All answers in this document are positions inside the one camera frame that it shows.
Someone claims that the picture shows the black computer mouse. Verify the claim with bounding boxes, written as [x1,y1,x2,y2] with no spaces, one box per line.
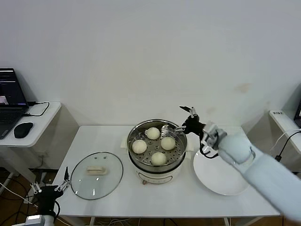
[12,122,33,139]

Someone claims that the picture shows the white side table with laptop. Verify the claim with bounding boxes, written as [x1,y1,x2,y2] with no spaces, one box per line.
[0,101,79,182]

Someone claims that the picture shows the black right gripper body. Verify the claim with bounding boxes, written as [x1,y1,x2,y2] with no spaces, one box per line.
[181,114,207,139]

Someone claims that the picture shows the cream electric cooker base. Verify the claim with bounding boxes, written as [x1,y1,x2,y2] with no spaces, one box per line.
[128,150,191,186]

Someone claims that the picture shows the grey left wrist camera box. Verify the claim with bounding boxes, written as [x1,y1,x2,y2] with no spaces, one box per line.
[25,214,45,224]

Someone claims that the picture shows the large white plate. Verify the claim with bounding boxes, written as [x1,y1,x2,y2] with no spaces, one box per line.
[192,150,250,196]

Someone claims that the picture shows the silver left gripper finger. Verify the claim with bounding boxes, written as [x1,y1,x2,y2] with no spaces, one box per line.
[54,166,71,191]
[30,182,42,194]

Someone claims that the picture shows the black power adapter cable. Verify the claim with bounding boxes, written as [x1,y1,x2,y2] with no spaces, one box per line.
[274,130,301,163]

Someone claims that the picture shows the white hanging cable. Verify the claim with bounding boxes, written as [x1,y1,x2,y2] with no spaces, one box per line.
[269,129,301,151]

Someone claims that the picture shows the stainless steel steamer basket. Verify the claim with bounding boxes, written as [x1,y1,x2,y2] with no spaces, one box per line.
[120,119,194,174]

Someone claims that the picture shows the black open laptop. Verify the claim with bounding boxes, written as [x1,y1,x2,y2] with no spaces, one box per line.
[0,68,29,141]

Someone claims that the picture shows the white floor cable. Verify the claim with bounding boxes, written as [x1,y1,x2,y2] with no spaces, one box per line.
[0,181,33,205]

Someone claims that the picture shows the black laptop charger cable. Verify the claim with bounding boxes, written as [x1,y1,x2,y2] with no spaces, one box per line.
[23,101,49,118]

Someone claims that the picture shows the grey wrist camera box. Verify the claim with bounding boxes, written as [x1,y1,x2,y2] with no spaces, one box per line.
[25,214,45,224]
[201,121,228,151]

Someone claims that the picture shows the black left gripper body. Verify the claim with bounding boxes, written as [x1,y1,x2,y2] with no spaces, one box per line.
[34,186,64,216]

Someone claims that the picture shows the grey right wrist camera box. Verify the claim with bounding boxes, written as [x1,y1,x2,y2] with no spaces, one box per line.
[201,121,228,151]

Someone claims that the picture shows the white steamed baozi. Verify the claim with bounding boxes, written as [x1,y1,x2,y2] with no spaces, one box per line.
[131,139,148,155]
[160,136,176,151]
[146,126,161,140]
[150,152,167,165]

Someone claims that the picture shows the round glass pot lid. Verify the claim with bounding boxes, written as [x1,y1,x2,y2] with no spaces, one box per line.
[70,152,124,201]

